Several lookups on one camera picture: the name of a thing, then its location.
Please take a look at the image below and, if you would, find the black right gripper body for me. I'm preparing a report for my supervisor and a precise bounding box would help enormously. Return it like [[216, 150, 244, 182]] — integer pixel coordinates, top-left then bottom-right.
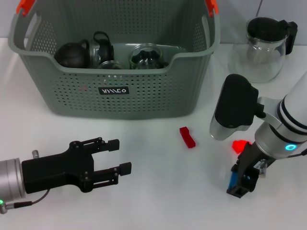
[[236, 142, 265, 173]]

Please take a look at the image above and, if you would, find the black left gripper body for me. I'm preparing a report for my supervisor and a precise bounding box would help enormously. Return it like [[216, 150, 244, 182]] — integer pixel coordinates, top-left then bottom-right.
[[21, 141, 95, 194]]

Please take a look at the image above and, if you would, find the blue square block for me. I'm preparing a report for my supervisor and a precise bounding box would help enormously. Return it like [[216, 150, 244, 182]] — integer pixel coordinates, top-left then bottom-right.
[[229, 170, 238, 190]]

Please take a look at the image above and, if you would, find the orange red pointed block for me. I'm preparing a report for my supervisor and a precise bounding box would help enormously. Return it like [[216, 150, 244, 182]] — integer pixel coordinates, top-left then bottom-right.
[[232, 139, 250, 154]]

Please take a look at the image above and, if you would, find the dark red long block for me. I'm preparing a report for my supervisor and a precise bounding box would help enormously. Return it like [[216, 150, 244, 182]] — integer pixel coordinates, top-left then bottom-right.
[[179, 126, 196, 149]]

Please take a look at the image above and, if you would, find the glass teacup black sleeve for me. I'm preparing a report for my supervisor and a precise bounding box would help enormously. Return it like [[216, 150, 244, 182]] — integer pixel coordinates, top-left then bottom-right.
[[129, 43, 169, 70], [97, 59, 123, 70], [89, 31, 115, 65]]

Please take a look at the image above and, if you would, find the grey perforated storage bin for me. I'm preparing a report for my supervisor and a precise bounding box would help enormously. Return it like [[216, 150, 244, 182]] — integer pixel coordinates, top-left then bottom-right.
[[8, 0, 221, 120]]

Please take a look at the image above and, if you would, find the small round black teapot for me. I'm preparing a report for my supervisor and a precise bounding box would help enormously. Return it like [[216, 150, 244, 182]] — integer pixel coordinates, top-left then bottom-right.
[[54, 39, 91, 69]]

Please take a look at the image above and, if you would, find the glass pitcher black lid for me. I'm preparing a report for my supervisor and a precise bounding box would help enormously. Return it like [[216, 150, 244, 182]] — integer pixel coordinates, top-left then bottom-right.
[[227, 16, 299, 83]]

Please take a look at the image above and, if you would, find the grey left gripper cable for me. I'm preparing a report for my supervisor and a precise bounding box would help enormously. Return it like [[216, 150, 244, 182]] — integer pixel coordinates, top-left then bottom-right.
[[0, 189, 50, 214]]

